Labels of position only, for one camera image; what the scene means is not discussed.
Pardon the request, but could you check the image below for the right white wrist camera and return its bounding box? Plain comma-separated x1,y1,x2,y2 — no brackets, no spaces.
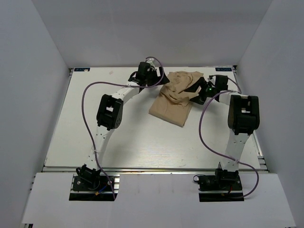
208,75,216,87

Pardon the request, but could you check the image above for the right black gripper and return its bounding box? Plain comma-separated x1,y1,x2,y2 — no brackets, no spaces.
185,76,218,105

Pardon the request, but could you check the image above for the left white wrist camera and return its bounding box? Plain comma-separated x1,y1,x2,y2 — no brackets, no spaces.
145,57,156,68

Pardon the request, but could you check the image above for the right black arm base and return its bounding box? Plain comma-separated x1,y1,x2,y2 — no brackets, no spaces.
193,168,244,202

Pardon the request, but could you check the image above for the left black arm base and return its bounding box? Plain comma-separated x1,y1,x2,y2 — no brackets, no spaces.
69,165,120,201

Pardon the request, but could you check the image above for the purple cable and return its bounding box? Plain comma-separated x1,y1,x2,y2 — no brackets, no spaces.
198,74,260,197
81,56,164,200

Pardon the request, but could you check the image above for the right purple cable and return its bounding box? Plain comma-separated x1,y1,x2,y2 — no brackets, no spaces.
198,74,260,197

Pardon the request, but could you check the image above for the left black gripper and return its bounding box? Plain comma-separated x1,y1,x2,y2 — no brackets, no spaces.
145,66,170,86

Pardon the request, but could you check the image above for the aluminium front rail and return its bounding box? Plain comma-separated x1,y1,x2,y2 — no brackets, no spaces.
41,163,269,175

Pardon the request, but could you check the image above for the beige t shirt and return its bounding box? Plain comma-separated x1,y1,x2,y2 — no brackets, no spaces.
149,71,204,127

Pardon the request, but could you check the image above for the left blue label sticker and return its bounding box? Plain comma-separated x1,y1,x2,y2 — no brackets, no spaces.
74,67,90,72

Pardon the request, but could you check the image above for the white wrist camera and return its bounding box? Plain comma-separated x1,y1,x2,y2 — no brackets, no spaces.
145,57,156,68
208,75,216,87

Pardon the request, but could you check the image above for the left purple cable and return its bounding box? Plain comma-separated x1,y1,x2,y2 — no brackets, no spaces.
81,56,164,200

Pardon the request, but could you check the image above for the right blue label sticker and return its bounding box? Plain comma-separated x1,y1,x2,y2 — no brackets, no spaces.
215,67,232,72

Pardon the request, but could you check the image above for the blue label sticker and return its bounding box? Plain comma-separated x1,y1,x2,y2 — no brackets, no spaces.
215,67,232,72
74,67,90,72

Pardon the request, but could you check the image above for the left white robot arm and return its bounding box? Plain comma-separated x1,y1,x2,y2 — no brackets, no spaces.
76,57,169,190

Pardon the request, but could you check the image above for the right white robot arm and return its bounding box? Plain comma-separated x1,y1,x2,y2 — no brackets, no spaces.
185,75,260,190

